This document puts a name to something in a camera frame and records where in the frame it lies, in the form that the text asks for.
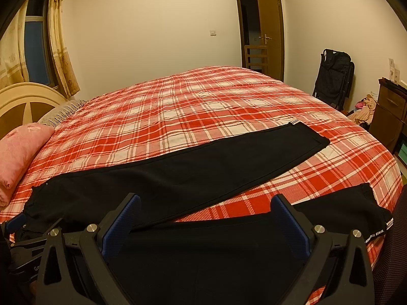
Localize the black pants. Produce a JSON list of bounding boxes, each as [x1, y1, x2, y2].
[[16, 123, 392, 304]]

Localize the pink folded quilt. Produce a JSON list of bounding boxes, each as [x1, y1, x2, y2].
[[1, 123, 54, 207]]

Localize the striped grey pillow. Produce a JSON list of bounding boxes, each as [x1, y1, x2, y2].
[[38, 100, 87, 128]]

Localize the cream wooden headboard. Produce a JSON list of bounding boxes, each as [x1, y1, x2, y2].
[[0, 82, 68, 138]]

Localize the dark wooden dresser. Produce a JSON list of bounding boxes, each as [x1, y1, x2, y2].
[[369, 78, 406, 154]]

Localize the clothes pile on floor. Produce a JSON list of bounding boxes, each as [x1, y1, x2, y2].
[[348, 94, 377, 125]]

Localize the beige patterned left curtain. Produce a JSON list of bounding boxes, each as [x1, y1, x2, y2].
[[0, 0, 29, 89]]

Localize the beige patterned curtain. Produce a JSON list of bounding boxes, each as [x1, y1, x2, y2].
[[0, 0, 29, 89], [48, 0, 80, 98]]

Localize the beige patterned right curtain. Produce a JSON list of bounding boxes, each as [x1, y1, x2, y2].
[[48, 0, 80, 98]]

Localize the window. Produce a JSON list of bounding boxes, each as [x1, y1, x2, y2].
[[24, 0, 58, 88]]

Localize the black folded stroller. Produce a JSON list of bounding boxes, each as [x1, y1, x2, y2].
[[312, 49, 355, 111]]

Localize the red plaid bed sheet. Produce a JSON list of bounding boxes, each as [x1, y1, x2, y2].
[[1, 67, 401, 219]]

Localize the wooden chair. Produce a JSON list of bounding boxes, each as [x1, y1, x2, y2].
[[244, 45, 268, 75]]

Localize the brown wooden door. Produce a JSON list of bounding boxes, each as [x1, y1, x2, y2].
[[257, 0, 285, 81]]

